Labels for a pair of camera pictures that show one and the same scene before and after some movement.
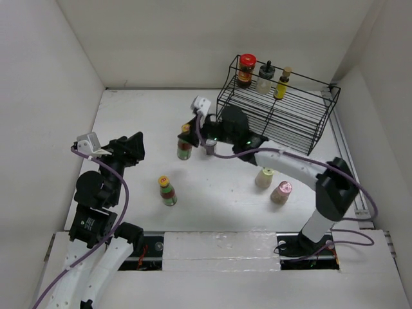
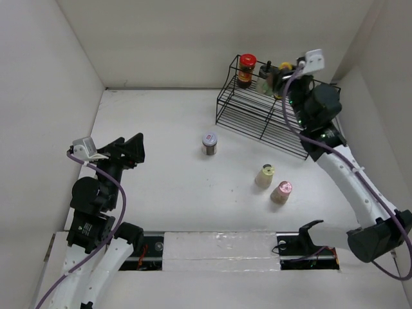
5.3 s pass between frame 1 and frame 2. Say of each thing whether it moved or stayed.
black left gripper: stayed
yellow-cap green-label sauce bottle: moved
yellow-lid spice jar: stayed
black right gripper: moved
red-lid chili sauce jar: stayed
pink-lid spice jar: stayed
